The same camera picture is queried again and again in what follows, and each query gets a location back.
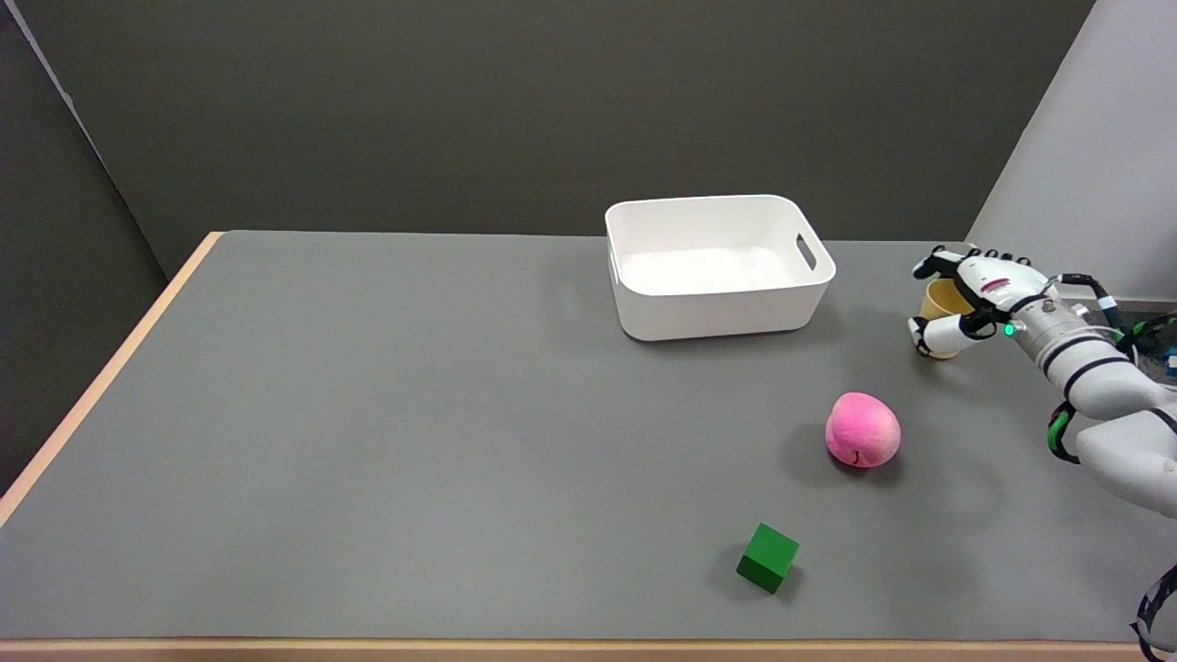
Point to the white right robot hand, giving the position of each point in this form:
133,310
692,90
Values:
977,296

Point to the yellow plastic cup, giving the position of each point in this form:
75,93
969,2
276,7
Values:
940,305

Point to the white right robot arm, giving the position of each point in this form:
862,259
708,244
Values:
1108,386

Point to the pink toy peach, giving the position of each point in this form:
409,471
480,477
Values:
862,430

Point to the white plastic bin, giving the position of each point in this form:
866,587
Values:
717,265

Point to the green wooden cube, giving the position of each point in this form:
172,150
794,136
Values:
767,557

